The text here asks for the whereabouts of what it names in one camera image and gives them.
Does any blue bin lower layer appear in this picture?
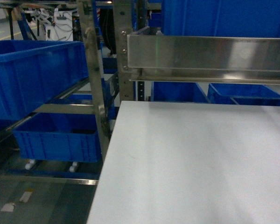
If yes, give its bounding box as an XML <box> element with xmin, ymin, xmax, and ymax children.
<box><xmin>13</xmin><ymin>113</ymin><xmax>102</xmax><ymax>162</ymax></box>

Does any blue bin layer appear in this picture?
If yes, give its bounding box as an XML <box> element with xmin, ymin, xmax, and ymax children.
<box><xmin>13</xmin><ymin>113</ymin><xmax>102</xmax><ymax>162</ymax></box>
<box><xmin>0</xmin><ymin>40</ymin><xmax>88</xmax><ymax>120</ymax></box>

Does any large blue bin upper shelf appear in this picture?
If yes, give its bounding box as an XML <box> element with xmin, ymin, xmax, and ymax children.
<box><xmin>160</xmin><ymin>0</ymin><xmax>280</xmax><ymax>38</ymax></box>

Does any blue bin behind table centre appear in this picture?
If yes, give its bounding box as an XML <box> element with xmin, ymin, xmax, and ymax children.
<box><xmin>151</xmin><ymin>82</ymin><xmax>210</xmax><ymax>104</ymax></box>

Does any blue bin behind table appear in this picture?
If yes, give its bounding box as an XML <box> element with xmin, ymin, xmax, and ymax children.
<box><xmin>207</xmin><ymin>83</ymin><xmax>280</xmax><ymax>106</ymax></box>
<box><xmin>151</xmin><ymin>82</ymin><xmax>210</xmax><ymax>104</ymax></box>

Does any blue bin behind table right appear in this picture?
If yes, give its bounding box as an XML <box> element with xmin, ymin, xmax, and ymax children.
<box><xmin>207</xmin><ymin>83</ymin><xmax>280</xmax><ymax>106</ymax></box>

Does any stainless steel shelf rail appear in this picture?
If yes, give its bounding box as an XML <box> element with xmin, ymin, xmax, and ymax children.
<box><xmin>127</xmin><ymin>35</ymin><xmax>280</xmax><ymax>84</ymax></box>

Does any steel rack upright post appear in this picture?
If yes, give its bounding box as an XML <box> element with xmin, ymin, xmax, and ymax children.
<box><xmin>77</xmin><ymin>0</ymin><xmax>111</xmax><ymax>160</ymax></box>

